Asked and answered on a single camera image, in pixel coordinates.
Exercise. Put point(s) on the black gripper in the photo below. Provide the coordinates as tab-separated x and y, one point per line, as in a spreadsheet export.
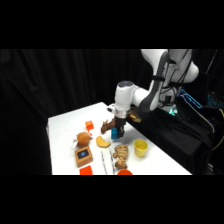
120	121

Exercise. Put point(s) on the blue cube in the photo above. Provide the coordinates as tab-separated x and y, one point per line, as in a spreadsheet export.
114	134

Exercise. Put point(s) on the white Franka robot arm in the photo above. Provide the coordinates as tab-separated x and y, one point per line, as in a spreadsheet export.
156	86

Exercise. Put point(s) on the small orange cube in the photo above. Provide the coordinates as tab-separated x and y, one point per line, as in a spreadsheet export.
89	125

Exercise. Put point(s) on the wooden block with dark print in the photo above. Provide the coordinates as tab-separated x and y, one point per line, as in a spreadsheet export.
83	157

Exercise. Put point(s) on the flat orange block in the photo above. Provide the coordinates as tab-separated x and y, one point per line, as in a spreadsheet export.
86	171

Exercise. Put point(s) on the brown moose plush toy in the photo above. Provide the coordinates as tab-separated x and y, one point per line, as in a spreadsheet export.
107	127

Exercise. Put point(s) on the yellow orange crescent toy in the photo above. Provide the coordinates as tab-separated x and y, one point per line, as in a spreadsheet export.
102	143

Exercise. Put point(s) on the striped tiger plush toy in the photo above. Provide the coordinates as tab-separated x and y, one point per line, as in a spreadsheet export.
121	155

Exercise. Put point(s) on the yellow plastic cup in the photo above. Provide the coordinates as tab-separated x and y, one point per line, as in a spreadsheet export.
140	149

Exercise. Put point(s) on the thin silver metal stick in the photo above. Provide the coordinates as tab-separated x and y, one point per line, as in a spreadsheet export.
112	161
104	163

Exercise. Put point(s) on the round brown plush toy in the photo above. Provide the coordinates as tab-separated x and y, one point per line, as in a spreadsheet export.
82	139

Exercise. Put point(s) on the orange bowl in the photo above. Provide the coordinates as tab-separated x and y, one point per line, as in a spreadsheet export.
124	172

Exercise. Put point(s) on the black cloth covered stand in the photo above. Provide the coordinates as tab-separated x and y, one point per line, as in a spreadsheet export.
166	136

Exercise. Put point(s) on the green base light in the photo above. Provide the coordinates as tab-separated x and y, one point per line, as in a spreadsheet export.
172	111

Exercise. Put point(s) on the blue lit device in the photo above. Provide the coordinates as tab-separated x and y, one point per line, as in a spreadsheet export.
190	97

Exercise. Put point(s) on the black curtain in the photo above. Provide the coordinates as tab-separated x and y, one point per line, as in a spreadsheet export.
33	93

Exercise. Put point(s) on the tan wrist camera box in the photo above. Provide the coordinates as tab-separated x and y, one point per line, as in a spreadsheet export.
135	116

